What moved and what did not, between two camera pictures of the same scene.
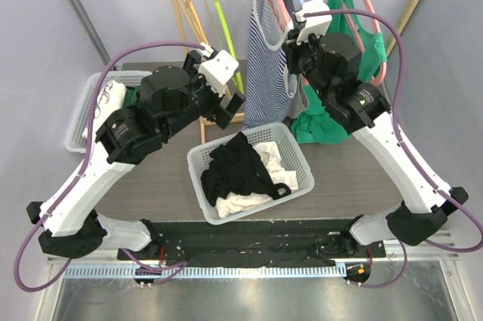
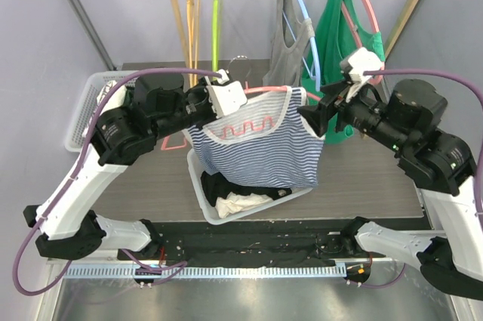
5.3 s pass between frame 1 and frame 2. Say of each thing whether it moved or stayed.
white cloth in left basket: stayed
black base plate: stayed
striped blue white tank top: moved
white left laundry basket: stayed
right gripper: moved
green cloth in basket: stayed
